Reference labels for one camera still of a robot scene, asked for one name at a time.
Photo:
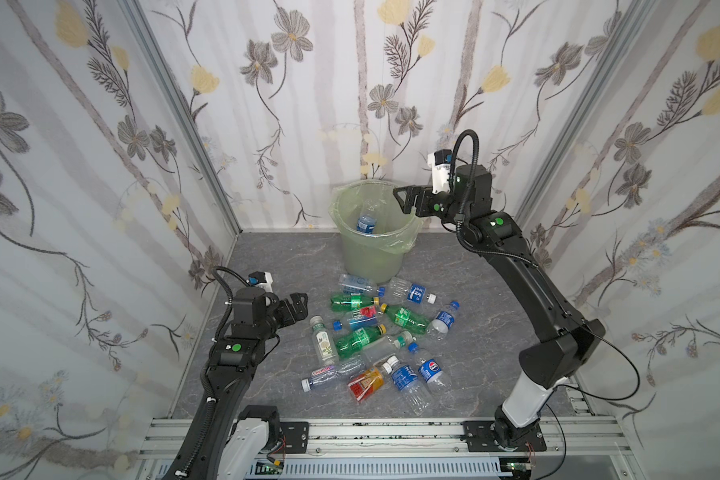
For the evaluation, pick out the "Pocari blue label bottle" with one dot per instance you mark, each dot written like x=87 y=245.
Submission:
x=409 y=384

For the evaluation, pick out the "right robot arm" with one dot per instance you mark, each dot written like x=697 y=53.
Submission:
x=577 y=337

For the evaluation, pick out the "Fiji water bottle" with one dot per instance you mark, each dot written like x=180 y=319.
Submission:
x=356 y=319

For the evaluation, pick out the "green-lined mesh trash bin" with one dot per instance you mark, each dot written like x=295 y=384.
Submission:
x=377 y=257

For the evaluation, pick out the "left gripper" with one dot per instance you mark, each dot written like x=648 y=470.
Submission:
x=289 y=309

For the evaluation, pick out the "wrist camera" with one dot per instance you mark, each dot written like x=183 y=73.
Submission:
x=261 y=279
x=440 y=163

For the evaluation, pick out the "clear bottle light-blue label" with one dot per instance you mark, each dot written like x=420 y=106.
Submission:
x=352 y=284

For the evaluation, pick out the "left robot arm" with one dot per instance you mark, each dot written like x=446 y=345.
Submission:
x=224 y=439

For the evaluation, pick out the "white slotted cable duct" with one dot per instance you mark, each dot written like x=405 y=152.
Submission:
x=376 y=468

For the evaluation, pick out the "small Pepsi bottle blue cap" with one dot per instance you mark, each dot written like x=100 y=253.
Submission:
x=442 y=323

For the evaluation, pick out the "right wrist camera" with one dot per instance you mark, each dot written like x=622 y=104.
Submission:
x=440 y=163

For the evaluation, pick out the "green bottle yellow cap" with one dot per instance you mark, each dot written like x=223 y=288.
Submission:
x=406 y=318
x=347 y=302
x=351 y=344

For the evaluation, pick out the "orange red label bottle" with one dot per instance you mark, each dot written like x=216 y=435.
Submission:
x=366 y=384

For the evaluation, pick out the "clear bottle purple label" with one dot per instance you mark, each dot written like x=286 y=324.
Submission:
x=330 y=374

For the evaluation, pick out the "crushed blue label bottle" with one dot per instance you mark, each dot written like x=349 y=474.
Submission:
x=366 y=223

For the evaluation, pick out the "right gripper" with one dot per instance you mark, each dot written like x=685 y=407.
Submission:
x=421 y=199

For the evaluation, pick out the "clear bottle blue label white cap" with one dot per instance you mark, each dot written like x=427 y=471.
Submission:
x=404 y=290

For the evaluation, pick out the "clear bottle white-green label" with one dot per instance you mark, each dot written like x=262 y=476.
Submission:
x=323 y=342

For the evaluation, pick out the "clear square bottle white cap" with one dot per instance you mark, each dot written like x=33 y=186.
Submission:
x=379 y=351

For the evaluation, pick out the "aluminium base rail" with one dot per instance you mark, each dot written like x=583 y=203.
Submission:
x=579 y=435

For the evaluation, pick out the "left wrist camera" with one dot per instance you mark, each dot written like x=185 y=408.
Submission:
x=261 y=279

